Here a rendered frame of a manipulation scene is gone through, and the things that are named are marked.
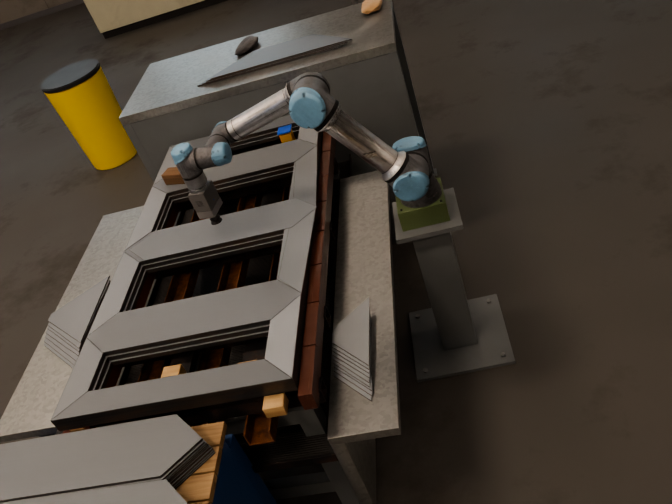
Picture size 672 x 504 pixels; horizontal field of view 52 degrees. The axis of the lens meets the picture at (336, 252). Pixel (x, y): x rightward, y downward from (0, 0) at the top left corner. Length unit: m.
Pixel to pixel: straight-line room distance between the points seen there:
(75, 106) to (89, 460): 3.70
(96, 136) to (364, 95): 2.83
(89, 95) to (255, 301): 3.45
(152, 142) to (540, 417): 2.09
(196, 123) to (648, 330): 2.12
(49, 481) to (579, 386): 1.84
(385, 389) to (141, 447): 0.68
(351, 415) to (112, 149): 3.93
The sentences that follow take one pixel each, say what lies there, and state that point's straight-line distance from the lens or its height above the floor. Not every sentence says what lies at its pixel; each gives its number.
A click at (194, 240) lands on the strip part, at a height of 0.87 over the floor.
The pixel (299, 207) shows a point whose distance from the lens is 2.46.
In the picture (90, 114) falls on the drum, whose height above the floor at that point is 0.46.
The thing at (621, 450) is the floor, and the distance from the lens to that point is 2.61.
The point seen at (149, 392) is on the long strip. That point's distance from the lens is 2.05.
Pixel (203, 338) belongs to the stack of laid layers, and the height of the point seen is 0.85.
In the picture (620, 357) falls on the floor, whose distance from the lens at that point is 2.86.
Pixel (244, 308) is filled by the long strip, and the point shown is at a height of 0.87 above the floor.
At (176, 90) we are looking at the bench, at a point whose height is 1.05.
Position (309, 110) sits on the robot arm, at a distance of 2.13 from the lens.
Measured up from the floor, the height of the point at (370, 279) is 0.68.
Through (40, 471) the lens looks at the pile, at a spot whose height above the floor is 0.85.
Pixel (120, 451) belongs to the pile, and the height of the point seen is 0.85.
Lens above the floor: 2.17
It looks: 37 degrees down
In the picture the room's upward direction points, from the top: 21 degrees counter-clockwise
